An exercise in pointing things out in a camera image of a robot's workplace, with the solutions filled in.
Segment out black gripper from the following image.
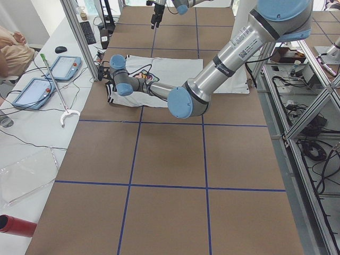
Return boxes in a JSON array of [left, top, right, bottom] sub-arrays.
[[151, 4, 165, 29]]

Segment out white grey cartoon t-shirt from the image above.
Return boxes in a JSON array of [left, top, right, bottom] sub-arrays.
[[106, 55, 203, 108]]

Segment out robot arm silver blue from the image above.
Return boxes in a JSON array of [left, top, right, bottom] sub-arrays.
[[146, 0, 205, 29], [106, 1, 313, 118]]

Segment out seated person beige clothes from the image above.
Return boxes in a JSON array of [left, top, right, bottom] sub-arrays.
[[1, 27, 36, 78]]

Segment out black power adapter box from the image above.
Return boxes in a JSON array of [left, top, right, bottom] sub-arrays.
[[100, 28, 109, 49]]

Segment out black keyboard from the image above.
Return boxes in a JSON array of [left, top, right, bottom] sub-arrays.
[[79, 21, 96, 45]]

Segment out black computer mouse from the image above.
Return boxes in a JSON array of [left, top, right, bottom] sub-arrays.
[[55, 46, 67, 54]]

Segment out far blue teach pendant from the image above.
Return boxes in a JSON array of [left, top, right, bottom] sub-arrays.
[[48, 56, 82, 82]]

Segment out blue teach pendant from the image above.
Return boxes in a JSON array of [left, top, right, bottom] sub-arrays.
[[12, 78, 55, 110], [48, 56, 82, 82]]

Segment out metal reacher grabber tool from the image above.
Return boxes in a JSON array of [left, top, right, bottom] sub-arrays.
[[40, 53, 80, 128]]

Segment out near blue teach pendant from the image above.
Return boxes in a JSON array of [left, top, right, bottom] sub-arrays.
[[12, 78, 55, 110]]

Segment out clear plastic bag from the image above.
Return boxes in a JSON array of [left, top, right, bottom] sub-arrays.
[[1, 149, 58, 208]]

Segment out red cylinder bottle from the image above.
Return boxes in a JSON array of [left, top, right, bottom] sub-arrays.
[[1, 215, 37, 237]]

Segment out aluminium frame post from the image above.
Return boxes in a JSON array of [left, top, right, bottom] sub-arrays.
[[60, 0, 98, 81]]

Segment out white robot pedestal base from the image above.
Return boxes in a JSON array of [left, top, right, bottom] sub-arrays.
[[214, 0, 256, 94]]

